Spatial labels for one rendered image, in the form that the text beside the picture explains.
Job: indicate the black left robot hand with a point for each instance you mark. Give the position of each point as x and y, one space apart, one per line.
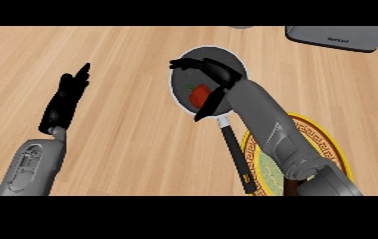
62 102

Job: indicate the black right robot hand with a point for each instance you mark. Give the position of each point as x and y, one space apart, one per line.
216 72

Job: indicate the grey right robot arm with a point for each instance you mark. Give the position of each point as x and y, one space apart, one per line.
281 132

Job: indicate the dark grey frying pan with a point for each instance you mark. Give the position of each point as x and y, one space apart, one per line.
211 93

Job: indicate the red bell pepper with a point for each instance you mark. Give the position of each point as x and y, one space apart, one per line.
200 95

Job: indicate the yellow patterned plate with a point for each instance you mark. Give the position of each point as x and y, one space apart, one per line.
331 143

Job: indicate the grey rounded object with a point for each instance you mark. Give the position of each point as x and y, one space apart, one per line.
241 27

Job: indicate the grey flat appliance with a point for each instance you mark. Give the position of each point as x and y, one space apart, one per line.
334 37

